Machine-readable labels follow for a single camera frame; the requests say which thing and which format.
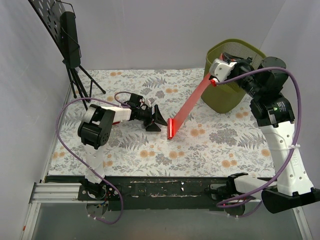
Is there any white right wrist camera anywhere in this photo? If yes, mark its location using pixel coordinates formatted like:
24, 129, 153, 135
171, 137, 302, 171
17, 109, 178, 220
208, 58, 237, 82

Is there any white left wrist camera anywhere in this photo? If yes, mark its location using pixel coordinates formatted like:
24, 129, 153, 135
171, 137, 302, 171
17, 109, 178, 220
148, 98, 155, 104

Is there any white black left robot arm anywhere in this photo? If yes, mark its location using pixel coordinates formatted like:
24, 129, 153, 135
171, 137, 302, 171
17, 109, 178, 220
77, 93, 168, 200

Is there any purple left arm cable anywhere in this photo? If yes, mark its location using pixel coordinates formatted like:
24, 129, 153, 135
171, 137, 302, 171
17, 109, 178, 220
55, 91, 133, 225

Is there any floral patterned table mat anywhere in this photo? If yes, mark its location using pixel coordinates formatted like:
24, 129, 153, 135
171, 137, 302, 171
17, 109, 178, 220
47, 68, 279, 178

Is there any green plastic trash bin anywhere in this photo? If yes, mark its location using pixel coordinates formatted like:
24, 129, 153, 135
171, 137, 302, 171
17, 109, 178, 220
201, 38, 266, 114

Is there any black music stand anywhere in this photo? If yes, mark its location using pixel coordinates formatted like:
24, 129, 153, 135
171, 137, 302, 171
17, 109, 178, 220
29, 0, 106, 98

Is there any red trash bag roll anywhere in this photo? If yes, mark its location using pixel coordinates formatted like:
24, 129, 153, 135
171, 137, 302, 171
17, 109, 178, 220
167, 73, 211, 140

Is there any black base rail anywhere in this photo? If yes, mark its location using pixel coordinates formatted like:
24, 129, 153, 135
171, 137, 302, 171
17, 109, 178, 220
78, 176, 227, 211

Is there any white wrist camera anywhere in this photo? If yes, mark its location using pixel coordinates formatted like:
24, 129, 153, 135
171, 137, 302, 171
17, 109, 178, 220
208, 58, 237, 82
148, 98, 155, 104

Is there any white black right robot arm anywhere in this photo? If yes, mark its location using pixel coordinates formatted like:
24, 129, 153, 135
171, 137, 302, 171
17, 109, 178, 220
226, 56, 320, 214

